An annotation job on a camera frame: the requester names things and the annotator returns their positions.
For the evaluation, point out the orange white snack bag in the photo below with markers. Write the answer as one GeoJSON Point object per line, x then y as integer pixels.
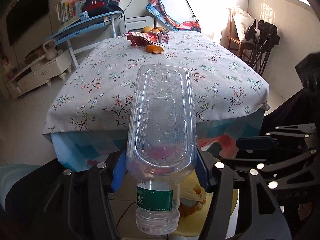
{"type": "Point", "coordinates": [138, 38]}

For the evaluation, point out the white air purifier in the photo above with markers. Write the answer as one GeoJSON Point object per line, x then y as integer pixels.
{"type": "Point", "coordinates": [135, 23]}

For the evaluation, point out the clear plastic water bottle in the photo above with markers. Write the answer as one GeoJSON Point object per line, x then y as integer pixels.
{"type": "Point", "coordinates": [163, 102]}

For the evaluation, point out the row of books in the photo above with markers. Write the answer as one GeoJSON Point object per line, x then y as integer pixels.
{"type": "Point", "coordinates": [66, 10]}

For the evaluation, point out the wooden chair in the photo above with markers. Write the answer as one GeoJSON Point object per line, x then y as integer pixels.
{"type": "Point", "coordinates": [233, 41]}

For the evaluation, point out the wall mounted black television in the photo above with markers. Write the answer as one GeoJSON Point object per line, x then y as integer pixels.
{"type": "Point", "coordinates": [23, 15]}

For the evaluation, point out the white tissue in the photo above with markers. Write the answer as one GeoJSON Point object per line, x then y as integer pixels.
{"type": "Point", "coordinates": [193, 197]}

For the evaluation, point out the pink kettlebell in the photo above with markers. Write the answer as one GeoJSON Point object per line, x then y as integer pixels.
{"type": "Point", "coordinates": [49, 50]}

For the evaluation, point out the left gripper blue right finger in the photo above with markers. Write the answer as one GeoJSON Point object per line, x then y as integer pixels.
{"type": "Point", "coordinates": [201, 170]}

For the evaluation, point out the blue study desk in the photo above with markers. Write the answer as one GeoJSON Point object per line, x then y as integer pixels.
{"type": "Point", "coordinates": [82, 27]}

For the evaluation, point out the white tv cabinet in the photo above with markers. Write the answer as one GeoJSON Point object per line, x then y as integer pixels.
{"type": "Point", "coordinates": [40, 72]}

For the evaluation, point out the yellow plastic trash bin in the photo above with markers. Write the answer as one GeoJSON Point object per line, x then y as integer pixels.
{"type": "Point", "coordinates": [191, 226]}

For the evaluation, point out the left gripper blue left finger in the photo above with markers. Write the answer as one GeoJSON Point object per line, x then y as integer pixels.
{"type": "Point", "coordinates": [119, 171]}

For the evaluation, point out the brown spotted mango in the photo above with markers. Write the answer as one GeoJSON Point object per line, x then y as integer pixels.
{"type": "Point", "coordinates": [161, 29]}

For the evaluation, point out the floral white tablecloth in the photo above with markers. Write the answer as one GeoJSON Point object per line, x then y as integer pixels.
{"type": "Point", "coordinates": [99, 94]}

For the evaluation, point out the yellow mango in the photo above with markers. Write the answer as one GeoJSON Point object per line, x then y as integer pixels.
{"type": "Point", "coordinates": [147, 29]}
{"type": "Point", "coordinates": [155, 30]}

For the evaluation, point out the yellow mango front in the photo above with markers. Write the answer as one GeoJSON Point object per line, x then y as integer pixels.
{"type": "Point", "coordinates": [147, 29]}

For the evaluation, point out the navy striped backpack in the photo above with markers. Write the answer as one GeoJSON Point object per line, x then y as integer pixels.
{"type": "Point", "coordinates": [99, 7]}

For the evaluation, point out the yellow mango back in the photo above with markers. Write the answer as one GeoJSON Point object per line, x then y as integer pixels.
{"type": "Point", "coordinates": [155, 30]}

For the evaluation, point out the white pillow bag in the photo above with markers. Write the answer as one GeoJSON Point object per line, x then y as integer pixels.
{"type": "Point", "coordinates": [242, 21]}

